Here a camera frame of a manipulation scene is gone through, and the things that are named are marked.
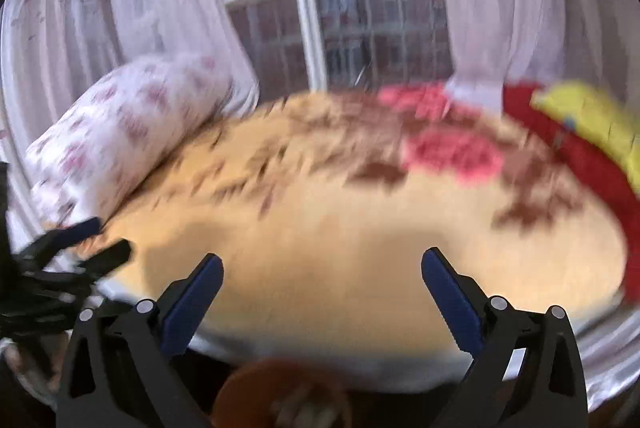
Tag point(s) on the floral white pillow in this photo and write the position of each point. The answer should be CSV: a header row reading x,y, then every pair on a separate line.
x,y
125,133

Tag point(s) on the white framed window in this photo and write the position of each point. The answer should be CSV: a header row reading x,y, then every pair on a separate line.
x,y
310,33

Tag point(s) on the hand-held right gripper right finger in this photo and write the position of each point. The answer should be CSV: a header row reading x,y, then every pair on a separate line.
x,y
450,298

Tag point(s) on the yellow printed pillow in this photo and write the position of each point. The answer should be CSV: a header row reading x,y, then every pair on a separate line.
x,y
590,113

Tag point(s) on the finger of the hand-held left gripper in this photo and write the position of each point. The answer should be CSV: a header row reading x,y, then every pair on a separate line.
x,y
107,258
75,230

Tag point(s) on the yellow floral plush blanket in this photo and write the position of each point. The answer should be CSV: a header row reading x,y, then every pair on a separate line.
x,y
350,233

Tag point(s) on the red cloth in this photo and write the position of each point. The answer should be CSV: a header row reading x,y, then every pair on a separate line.
x,y
590,168

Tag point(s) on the orange round bin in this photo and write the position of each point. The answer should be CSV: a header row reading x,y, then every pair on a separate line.
x,y
280,398

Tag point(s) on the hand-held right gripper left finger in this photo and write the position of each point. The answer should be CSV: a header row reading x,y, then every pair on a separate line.
x,y
195,298

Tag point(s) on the silver foil bag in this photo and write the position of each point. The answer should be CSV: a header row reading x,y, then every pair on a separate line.
x,y
610,358

